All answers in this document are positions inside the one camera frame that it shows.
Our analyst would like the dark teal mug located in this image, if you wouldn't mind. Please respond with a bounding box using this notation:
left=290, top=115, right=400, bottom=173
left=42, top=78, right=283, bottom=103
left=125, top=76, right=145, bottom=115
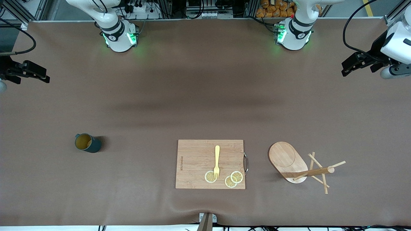
left=75, top=133, right=102, bottom=153

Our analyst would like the wooden mug tree rack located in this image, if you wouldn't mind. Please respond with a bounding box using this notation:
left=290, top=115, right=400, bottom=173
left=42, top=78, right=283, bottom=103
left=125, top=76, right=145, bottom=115
left=268, top=141, right=346, bottom=195

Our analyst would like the orange snack packet pile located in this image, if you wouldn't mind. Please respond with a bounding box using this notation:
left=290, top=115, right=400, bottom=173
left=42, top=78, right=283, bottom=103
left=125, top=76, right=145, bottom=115
left=256, top=0, right=297, bottom=18

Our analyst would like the white power strip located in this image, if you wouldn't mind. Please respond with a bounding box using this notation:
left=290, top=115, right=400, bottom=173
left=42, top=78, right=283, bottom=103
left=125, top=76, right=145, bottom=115
left=127, top=2, right=161, bottom=20

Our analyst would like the brown table mat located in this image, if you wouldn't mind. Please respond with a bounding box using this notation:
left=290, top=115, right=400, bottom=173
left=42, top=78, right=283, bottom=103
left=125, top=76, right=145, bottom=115
left=0, top=18, right=411, bottom=227

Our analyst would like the white terminal block row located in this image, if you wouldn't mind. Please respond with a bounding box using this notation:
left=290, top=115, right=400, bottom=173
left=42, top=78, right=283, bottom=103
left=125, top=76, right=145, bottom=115
left=187, top=10, right=234, bottom=19

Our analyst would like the yellow fork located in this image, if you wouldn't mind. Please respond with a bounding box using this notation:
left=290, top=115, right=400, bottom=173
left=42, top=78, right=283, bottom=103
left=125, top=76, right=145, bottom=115
left=214, top=145, right=221, bottom=179

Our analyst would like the wooden cutting board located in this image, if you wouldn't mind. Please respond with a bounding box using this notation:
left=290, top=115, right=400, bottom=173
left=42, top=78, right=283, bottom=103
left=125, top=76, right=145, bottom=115
left=175, top=139, right=249, bottom=190

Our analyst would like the black camera cable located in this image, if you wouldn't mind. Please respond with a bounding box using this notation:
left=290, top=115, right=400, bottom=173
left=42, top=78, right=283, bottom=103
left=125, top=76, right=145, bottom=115
left=0, top=18, right=36, bottom=56
left=342, top=0, right=390, bottom=63

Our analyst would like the aluminium frame post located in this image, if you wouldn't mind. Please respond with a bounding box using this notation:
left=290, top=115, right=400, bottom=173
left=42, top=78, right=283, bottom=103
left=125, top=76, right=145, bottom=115
left=384, top=0, right=411, bottom=26
left=0, top=0, right=48, bottom=31

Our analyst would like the camera stand post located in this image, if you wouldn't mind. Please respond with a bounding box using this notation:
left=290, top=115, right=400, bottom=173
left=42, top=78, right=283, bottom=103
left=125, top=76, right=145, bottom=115
left=197, top=212, right=217, bottom=231

